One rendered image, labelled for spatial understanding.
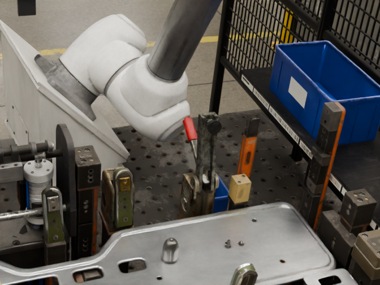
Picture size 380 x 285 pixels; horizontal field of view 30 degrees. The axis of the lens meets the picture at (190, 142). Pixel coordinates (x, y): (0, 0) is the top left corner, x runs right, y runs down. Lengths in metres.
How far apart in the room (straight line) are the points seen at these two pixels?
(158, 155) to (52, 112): 0.44
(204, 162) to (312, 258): 0.29
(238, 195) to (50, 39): 3.08
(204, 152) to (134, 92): 0.44
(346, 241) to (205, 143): 0.36
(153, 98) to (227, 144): 0.53
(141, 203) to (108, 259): 0.63
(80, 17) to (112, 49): 2.85
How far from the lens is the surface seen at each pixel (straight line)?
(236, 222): 1.51
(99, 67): 1.94
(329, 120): 1.58
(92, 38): 1.97
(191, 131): 1.53
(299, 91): 1.81
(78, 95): 1.98
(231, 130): 2.37
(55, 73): 1.99
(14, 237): 1.50
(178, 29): 1.72
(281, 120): 1.85
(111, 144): 2.03
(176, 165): 2.17
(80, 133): 1.98
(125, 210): 1.48
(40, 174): 1.44
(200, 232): 1.48
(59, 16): 4.81
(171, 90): 1.84
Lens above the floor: 1.96
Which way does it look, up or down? 33 degrees down
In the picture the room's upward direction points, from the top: 7 degrees clockwise
